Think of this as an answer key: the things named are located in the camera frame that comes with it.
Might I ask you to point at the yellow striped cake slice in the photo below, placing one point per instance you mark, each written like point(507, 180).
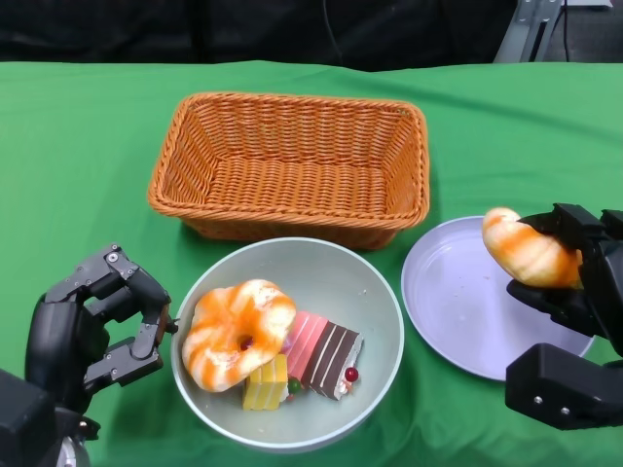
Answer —
point(265, 384)

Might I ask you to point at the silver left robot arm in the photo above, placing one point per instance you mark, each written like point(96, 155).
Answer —
point(73, 447)

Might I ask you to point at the black backdrop cloth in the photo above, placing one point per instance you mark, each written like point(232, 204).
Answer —
point(146, 29)

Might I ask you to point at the brown striped cake slice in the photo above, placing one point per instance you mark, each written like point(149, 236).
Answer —
point(331, 355)

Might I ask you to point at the orange wicker basket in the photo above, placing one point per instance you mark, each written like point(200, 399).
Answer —
point(292, 185)

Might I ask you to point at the pink striped cake slice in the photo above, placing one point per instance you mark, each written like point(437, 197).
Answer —
point(306, 340)

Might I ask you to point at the white round plate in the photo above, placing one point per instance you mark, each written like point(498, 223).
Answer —
point(448, 292)

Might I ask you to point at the round orange striped bun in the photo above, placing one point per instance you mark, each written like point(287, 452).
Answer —
point(530, 258)

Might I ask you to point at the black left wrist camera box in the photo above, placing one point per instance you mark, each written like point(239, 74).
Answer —
point(24, 423)

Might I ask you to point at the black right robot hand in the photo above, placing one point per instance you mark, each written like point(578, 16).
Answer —
point(603, 282)

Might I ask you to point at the grey metal stand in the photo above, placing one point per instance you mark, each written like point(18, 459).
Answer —
point(516, 39)

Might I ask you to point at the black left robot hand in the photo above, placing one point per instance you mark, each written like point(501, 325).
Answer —
point(53, 340)

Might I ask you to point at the pale grey-green bowl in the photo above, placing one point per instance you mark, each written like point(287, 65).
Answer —
point(302, 262)

